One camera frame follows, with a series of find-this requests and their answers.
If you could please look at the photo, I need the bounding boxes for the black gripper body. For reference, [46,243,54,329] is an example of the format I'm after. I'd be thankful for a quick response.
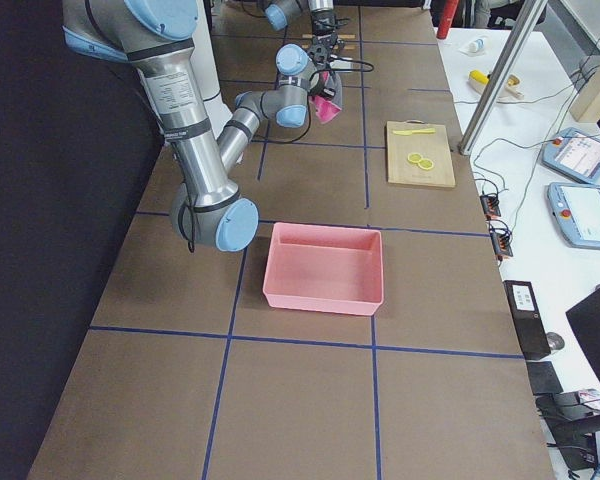
[308,71,336,101]
[307,14,341,63]

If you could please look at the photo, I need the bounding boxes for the pink and grey cloth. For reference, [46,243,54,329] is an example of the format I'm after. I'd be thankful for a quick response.
[309,72,343,124]

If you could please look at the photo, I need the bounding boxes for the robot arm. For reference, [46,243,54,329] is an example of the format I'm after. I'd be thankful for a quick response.
[263,0,344,65]
[62,1,342,252]

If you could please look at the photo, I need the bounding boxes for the upper lemon slice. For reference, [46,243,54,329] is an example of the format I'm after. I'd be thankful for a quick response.
[407,152,422,164]

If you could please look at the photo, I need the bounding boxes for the lemon slice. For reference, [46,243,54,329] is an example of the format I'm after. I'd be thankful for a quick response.
[417,158,435,171]
[407,152,422,164]

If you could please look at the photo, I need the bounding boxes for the bamboo cutting board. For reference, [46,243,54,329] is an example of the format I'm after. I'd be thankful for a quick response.
[386,121,456,189]

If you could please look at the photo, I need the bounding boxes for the yellow plastic knife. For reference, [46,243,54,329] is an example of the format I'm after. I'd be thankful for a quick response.
[391,128,436,136]

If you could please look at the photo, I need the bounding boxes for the red cylinder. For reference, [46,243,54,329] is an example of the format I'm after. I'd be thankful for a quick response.
[436,0,459,40]

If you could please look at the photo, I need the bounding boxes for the lower lemon slice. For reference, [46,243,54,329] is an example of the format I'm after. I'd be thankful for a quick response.
[417,158,435,171]

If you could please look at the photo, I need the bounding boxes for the white tube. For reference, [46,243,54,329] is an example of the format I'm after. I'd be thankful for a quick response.
[459,36,488,56]

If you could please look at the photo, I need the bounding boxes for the yellow toy corn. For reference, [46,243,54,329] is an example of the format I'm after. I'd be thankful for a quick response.
[468,70,489,91]

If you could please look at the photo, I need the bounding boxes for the pink plastic bin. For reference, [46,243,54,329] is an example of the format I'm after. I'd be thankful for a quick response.
[263,222,384,316]

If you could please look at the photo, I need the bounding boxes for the beige dustpan with brush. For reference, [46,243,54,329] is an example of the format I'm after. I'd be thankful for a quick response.
[468,70,526,105]

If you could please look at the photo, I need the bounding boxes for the orange connector upper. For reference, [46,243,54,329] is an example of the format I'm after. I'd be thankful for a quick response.
[480,193,501,220]

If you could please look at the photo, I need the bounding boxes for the orange connector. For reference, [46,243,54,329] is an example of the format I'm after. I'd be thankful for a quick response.
[480,193,501,220]
[489,223,513,261]

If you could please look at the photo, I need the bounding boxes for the orange connector lower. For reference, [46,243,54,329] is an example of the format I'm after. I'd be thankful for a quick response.
[489,223,513,261]

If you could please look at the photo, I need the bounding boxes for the far teach pendant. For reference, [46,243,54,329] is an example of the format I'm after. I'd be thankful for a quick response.
[541,127,600,184]

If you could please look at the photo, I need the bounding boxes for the teach pendant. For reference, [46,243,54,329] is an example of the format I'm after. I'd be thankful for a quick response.
[541,127,600,184]
[546,182,600,250]

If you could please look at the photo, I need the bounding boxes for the black box device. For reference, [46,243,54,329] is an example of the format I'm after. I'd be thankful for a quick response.
[503,280,551,360]

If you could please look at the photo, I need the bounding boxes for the near teach pendant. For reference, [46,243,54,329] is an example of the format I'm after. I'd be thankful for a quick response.
[546,182,600,250]

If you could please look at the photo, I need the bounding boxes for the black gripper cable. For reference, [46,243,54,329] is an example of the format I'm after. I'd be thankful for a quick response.
[252,58,375,144]

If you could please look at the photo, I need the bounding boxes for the aluminium frame post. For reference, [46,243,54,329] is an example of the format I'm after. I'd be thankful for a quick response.
[458,0,548,156]

